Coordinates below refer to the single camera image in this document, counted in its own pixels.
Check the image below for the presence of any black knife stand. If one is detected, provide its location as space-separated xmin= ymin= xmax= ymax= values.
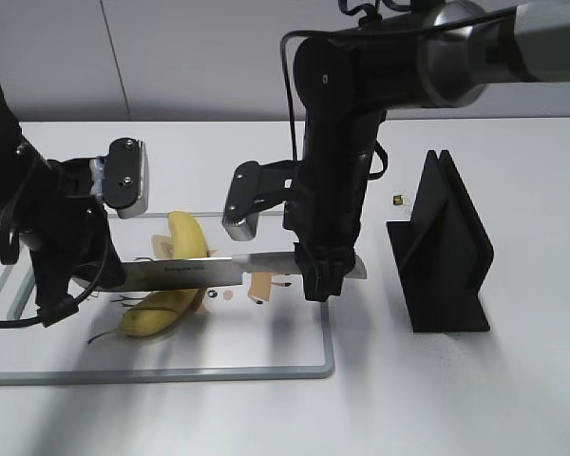
xmin=387 ymin=149 xmax=494 ymax=333

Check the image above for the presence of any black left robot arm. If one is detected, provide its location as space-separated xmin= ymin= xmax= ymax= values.
xmin=0 ymin=85 xmax=124 ymax=329

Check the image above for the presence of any white-handled kitchen knife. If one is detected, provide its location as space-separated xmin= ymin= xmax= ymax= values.
xmin=119 ymin=249 xmax=368 ymax=294

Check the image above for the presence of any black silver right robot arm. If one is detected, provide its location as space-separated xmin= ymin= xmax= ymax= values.
xmin=281 ymin=1 xmax=570 ymax=302

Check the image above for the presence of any white grey-rimmed cutting board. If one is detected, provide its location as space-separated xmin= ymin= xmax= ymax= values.
xmin=0 ymin=211 xmax=334 ymax=386

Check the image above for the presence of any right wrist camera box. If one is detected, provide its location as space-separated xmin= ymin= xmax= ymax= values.
xmin=222 ymin=161 xmax=265 ymax=241

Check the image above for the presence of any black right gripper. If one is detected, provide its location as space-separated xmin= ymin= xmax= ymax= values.
xmin=283 ymin=151 xmax=371 ymax=301

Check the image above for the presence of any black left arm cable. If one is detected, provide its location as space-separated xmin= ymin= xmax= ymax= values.
xmin=0 ymin=184 xmax=110 ymax=331

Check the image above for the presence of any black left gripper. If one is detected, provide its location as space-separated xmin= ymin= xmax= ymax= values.
xmin=9 ymin=159 xmax=124 ymax=327

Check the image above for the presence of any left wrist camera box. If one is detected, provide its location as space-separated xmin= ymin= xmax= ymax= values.
xmin=89 ymin=138 xmax=149 ymax=219

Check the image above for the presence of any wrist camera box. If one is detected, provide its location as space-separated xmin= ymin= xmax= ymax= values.
xmin=222 ymin=161 xmax=265 ymax=241
xmin=89 ymin=138 xmax=149 ymax=219

